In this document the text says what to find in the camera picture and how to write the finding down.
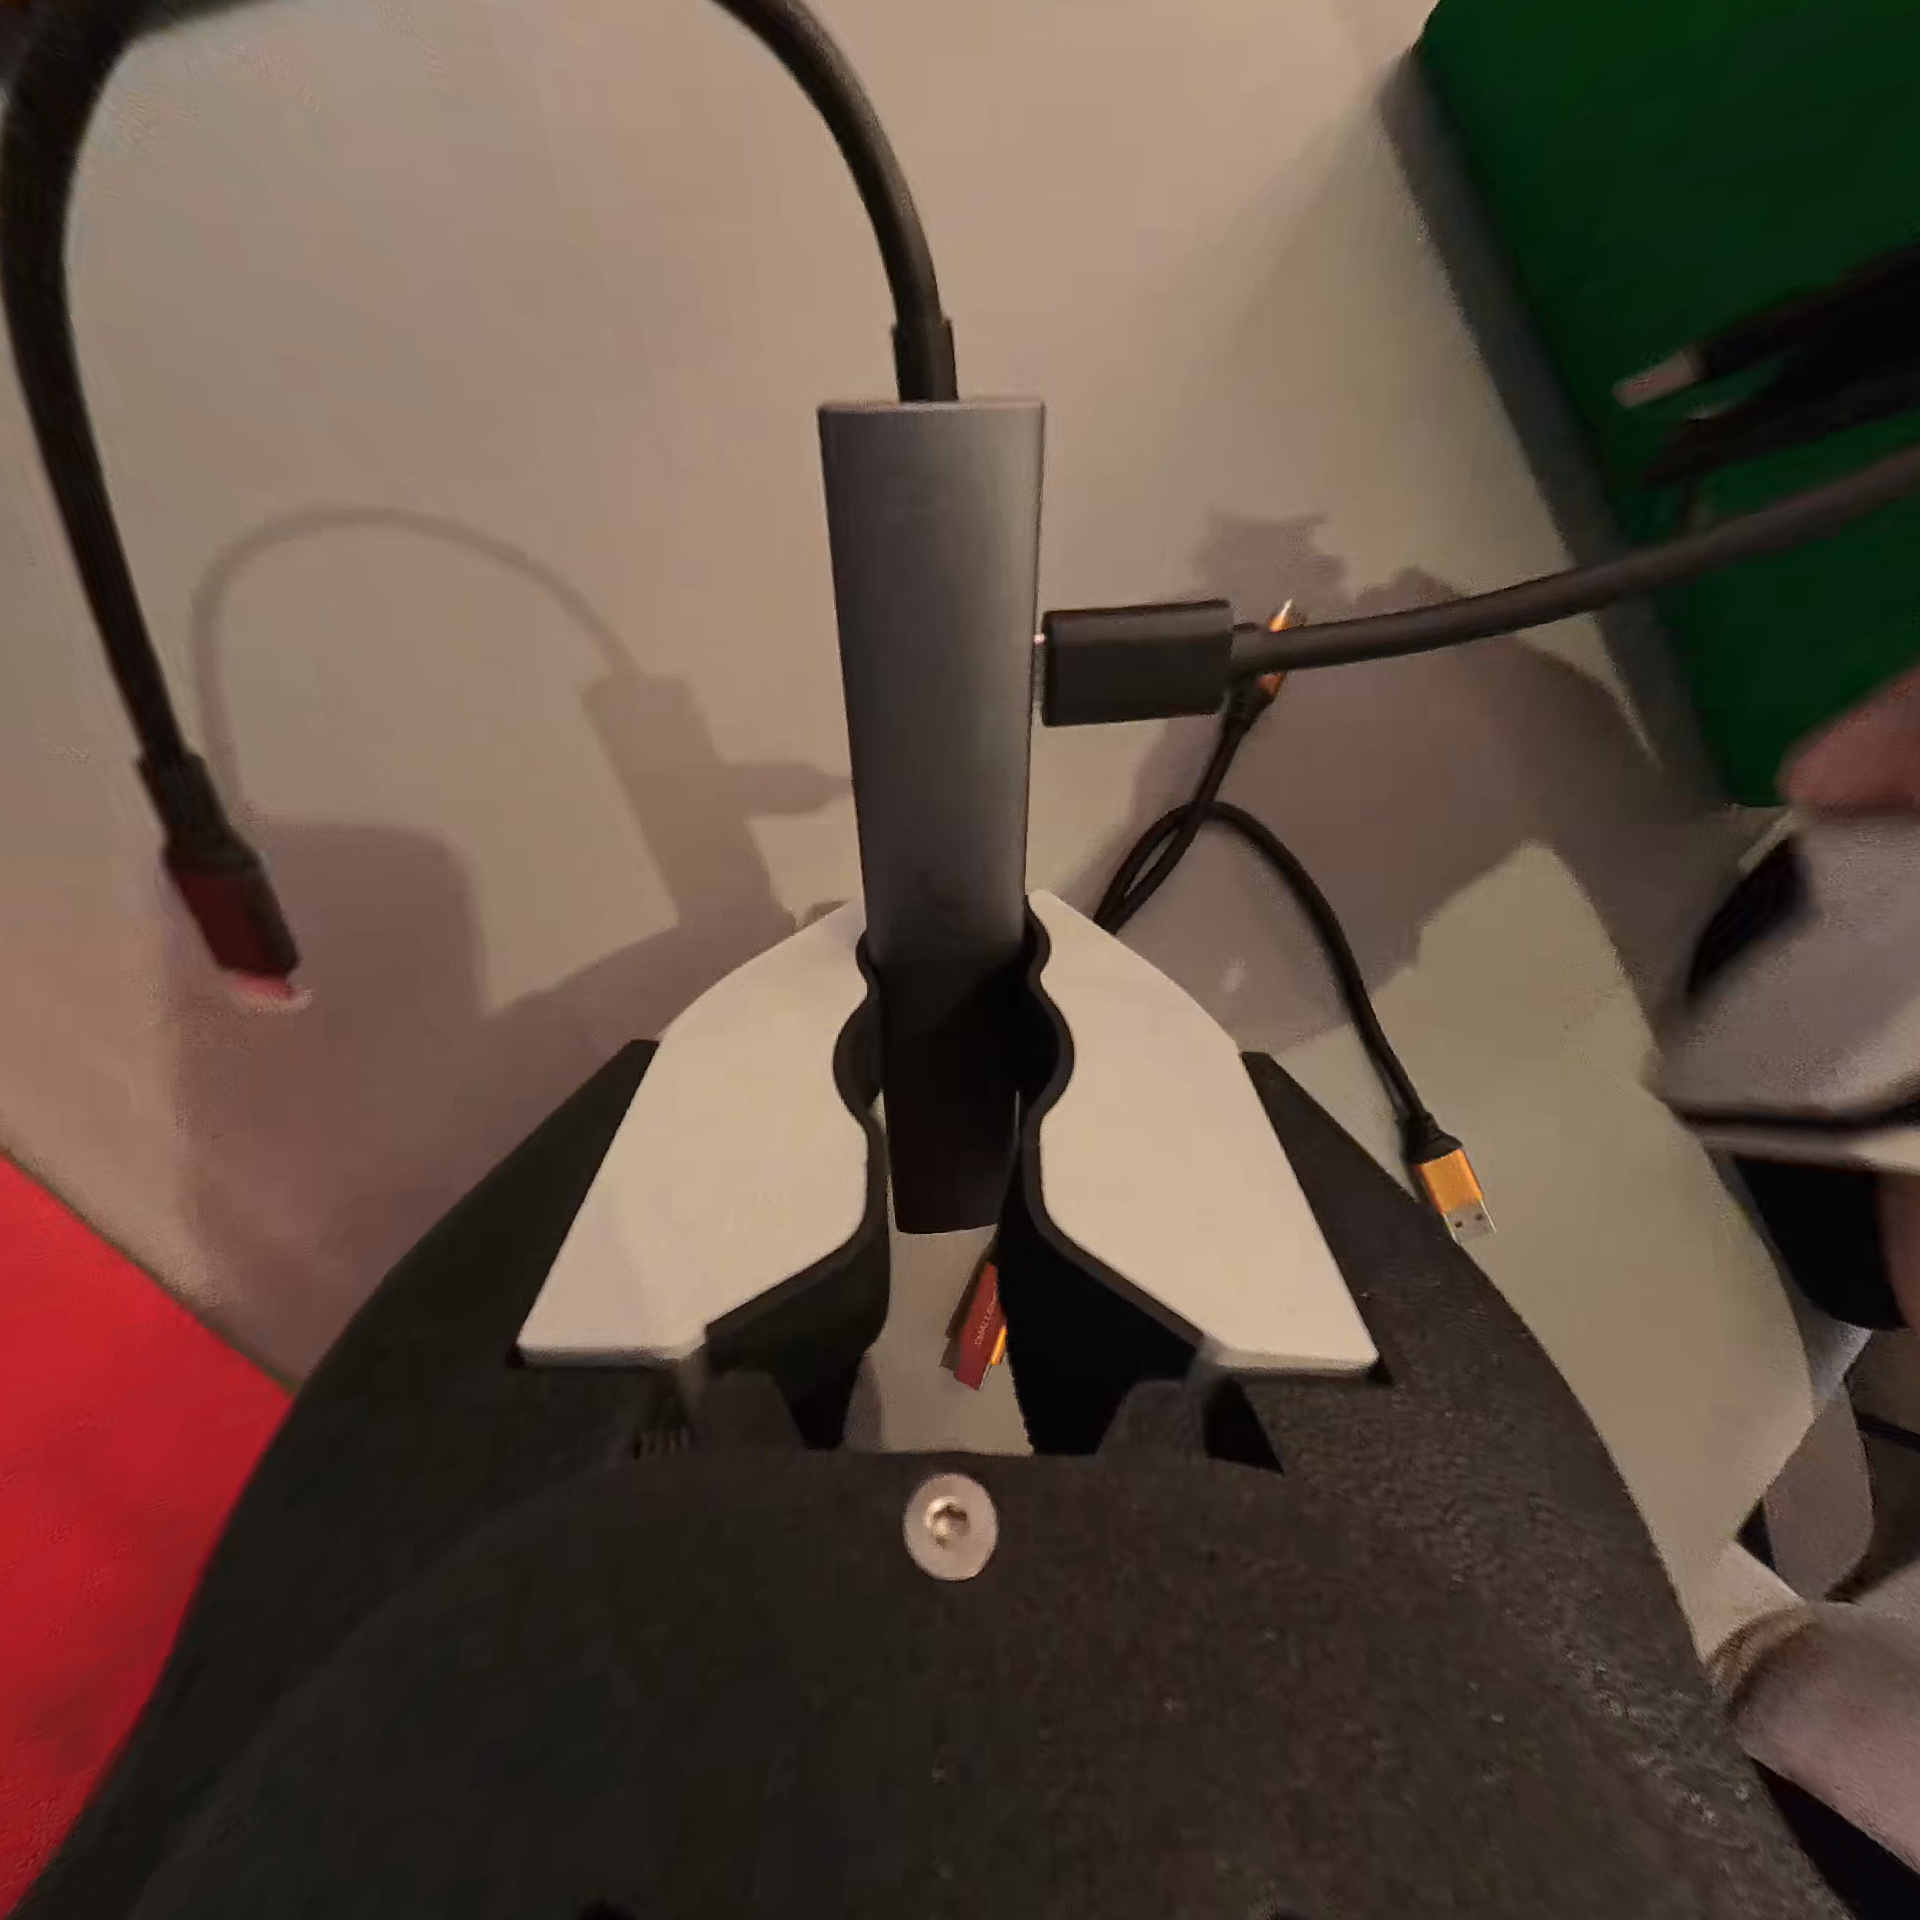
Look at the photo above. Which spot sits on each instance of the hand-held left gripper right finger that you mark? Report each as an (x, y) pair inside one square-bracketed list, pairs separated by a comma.
[(1186, 1202)]

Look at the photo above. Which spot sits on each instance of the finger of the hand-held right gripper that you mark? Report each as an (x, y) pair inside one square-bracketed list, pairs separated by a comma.
[(1844, 1021)]

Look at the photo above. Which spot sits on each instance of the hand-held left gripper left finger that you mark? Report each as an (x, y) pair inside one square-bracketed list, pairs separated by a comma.
[(704, 1187)]

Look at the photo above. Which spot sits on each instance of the person's right hand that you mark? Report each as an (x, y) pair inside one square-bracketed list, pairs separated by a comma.
[(1868, 750)]

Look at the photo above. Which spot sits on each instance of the red plastic bin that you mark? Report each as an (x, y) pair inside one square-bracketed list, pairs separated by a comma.
[(89, 1425)]

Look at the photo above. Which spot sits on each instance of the person's grey trousers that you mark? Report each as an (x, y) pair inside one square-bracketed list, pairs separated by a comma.
[(1829, 1726)]

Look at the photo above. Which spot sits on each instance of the green plastic bin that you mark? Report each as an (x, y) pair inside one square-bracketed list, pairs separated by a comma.
[(1650, 150)]

